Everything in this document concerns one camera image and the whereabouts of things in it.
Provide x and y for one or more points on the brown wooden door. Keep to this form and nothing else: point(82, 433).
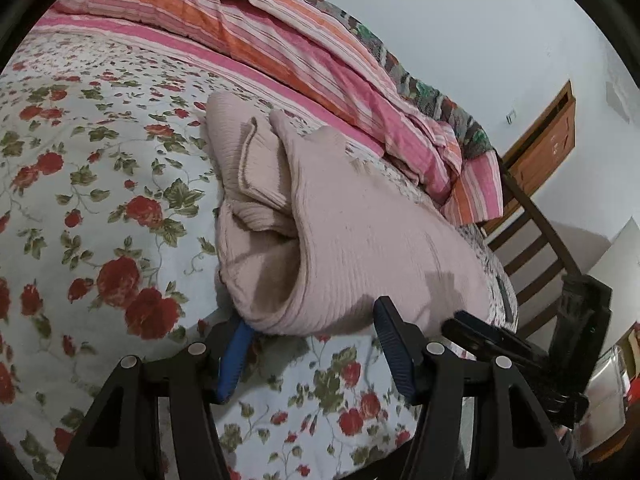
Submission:
point(545, 145)

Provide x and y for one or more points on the dark floral patterned quilt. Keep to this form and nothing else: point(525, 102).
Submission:
point(425, 95)

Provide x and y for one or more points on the dark wooden footboard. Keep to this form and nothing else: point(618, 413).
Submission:
point(542, 230)

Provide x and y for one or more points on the red rose floral bed sheet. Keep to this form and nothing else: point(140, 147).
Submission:
point(100, 160)

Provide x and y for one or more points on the person's right forearm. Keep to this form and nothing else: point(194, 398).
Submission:
point(569, 450)

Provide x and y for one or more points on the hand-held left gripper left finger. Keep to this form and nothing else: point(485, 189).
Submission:
point(235, 355)

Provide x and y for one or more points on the white wall box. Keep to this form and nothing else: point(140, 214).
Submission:
point(618, 100)

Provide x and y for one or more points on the white light switch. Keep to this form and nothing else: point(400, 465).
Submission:
point(510, 117)

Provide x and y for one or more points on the pink knit sweater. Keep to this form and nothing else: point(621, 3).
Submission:
point(360, 240)

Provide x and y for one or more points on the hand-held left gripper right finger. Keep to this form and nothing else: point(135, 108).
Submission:
point(395, 355)

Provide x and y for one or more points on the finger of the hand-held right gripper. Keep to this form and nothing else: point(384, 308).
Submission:
point(480, 324)
point(480, 342)

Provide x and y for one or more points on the pink orange striped quilt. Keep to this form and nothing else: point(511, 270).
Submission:
point(280, 35)

